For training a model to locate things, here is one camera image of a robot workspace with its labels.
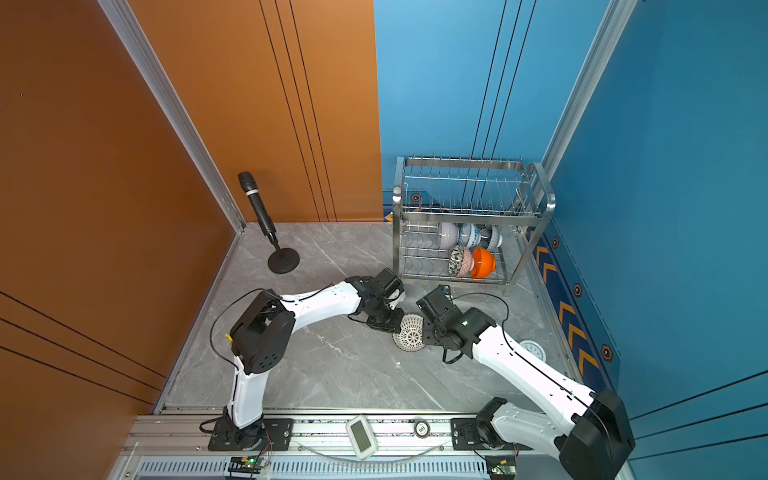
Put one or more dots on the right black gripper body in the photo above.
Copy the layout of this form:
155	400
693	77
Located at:
433	335

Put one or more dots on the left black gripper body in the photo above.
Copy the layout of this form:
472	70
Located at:
387	319

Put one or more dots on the white red patterned bowl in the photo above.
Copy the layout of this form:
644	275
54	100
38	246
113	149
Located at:
410	337

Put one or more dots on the orange bowl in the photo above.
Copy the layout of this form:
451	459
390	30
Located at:
484	263

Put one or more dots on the dark flower-shaped bowl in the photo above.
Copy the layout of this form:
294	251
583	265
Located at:
496	238

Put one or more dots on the green floral patterned bowl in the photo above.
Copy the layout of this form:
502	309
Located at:
461	262

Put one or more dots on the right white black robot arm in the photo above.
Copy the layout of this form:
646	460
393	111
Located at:
587	431

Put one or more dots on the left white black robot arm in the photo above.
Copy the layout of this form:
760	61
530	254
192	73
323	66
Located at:
260	337

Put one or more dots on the steel two-tier dish rack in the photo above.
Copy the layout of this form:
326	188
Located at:
516	197

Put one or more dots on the white analog alarm clock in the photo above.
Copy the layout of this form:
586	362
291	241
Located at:
535	349

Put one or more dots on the small round gauge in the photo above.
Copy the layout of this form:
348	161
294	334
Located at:
421	429

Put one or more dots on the black microphone on stand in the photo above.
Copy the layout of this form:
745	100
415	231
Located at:
283	260

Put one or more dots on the white digital timer display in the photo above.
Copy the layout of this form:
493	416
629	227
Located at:
362	437

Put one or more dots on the right circuit board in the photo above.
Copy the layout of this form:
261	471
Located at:
499	468

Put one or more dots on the circuit board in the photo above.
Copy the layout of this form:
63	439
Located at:
499	468
247	467

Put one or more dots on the left circuit board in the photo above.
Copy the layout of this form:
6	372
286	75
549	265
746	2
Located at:
247	467

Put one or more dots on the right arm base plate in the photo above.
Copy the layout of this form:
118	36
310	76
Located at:
470	434

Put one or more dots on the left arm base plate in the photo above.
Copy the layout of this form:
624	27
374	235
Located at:
274	433

